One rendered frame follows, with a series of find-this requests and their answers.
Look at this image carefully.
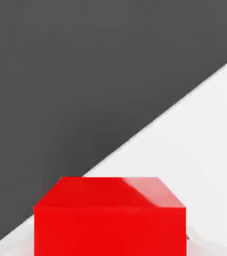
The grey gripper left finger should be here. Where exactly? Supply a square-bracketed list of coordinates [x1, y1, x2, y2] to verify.
[0, 222, 35, 256]

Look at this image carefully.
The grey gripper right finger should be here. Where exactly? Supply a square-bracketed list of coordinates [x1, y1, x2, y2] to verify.
[185, 225, 227, 256]

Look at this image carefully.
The small red cube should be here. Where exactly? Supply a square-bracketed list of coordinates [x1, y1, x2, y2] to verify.
[33, 176, 187, 256]

